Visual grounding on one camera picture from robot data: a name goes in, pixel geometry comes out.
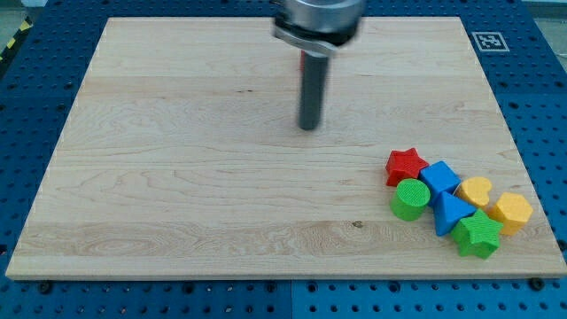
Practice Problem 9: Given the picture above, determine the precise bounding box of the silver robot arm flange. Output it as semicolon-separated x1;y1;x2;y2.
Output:
272;0;366;58

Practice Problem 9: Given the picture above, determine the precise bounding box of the red star block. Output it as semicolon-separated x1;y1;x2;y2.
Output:
385;148;430;187

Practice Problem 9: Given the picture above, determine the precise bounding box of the green star block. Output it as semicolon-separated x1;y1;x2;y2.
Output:
450;209;503;260

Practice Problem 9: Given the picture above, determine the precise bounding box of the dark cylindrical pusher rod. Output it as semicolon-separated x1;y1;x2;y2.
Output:
298;51;330;130

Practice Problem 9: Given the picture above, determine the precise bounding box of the light wooden board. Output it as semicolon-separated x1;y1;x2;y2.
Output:
6;17;566;281

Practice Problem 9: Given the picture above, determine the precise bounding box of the green cylinder block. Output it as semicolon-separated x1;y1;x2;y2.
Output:
390;178;431;222

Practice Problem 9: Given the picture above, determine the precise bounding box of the blue cube block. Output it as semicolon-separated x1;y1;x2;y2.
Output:
418;160;461;206

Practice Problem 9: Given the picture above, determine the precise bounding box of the blue triangle block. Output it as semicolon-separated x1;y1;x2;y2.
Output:
433;191;477;237

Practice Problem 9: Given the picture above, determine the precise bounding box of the yellow heart block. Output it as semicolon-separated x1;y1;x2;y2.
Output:
454;176;493;209

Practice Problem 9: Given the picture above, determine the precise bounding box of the yellow hexagon block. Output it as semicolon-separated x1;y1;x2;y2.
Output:
488;192;533;236

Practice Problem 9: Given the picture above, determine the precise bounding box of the white fiducial marker tag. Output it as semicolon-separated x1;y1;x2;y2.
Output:
471;31;509;52

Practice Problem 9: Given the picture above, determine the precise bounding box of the black yellow hazard tape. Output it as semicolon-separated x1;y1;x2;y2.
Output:
1;16;34;64

